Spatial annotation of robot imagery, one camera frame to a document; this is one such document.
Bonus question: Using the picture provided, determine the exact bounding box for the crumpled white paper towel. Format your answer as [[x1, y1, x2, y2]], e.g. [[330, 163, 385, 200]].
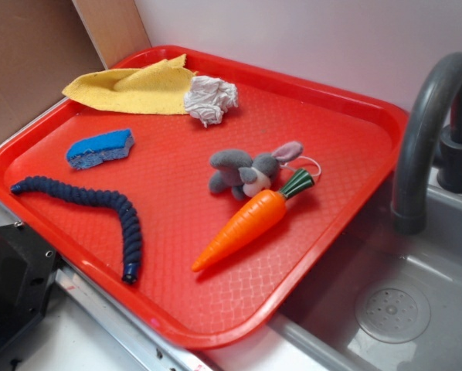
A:
[[183, 76, 238, 128]]

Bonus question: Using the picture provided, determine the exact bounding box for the brown cardboard panel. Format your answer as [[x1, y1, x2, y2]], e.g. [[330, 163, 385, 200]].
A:
[[0, 1, 151, 144]]

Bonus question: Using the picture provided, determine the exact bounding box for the yellow cloth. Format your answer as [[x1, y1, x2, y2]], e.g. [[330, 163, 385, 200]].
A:
[[62, 54, 195, 115]]

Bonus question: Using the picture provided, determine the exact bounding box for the red plastic tray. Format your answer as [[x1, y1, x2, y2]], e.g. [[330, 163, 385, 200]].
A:
[[0, 46, 408, 349]]

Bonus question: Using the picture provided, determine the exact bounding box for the grey plush bunny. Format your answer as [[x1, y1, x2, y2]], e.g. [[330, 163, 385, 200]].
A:
[[208, 141, 321, 201]]

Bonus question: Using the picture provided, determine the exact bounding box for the blue sponge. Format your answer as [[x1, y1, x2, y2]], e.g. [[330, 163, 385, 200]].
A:
[[66, 129, 134, 170]]

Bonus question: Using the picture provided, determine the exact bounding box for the dark blue rope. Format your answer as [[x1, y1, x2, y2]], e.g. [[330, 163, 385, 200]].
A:
[[9, 175, 143, 286]]

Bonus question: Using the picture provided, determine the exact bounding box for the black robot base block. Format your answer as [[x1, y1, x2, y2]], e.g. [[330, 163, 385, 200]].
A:
[[0, 224, 59, 355]]

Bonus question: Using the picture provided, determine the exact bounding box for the orange plastic toy carrot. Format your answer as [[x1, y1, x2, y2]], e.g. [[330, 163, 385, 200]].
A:
[[191, 168, 315, 273]]

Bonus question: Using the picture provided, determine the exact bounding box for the grey plastic sink basin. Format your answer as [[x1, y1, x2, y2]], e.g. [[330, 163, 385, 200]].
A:
[[270, 182, 462, 370]]

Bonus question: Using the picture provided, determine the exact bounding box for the grey faucet spout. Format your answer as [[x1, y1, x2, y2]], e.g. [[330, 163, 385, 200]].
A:
[[391, 52, 462, 235]]

